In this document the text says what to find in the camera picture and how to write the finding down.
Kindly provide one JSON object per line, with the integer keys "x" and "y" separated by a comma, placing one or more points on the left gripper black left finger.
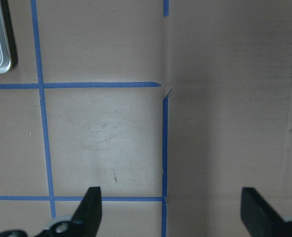
{"x": 85, "y": 221}

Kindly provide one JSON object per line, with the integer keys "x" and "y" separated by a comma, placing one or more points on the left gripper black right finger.
{"x": 259, "y": 218}

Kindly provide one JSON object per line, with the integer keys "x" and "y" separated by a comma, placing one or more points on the long vertical blue tape strip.
{"x": 43, "y": 109}

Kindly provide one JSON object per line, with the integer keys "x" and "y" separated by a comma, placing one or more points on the lower horizontal blue tape strip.
{"x": 43, "y": 198}

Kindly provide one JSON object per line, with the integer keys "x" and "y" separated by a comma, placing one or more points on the horizontal blue tape strip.
{"x": 80, "y": 85}
{"x": 43, "y": 198}

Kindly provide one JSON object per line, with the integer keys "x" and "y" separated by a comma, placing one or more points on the central vertical blue tape strip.
{"x": 165, "y": 111}

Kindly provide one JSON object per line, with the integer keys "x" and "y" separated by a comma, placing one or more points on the upper horizontal blue tape strip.
{"x": 80, "y": 85}

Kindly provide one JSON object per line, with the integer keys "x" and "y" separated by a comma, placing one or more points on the short top blue tape piece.
{"x": 166, "y": 8}

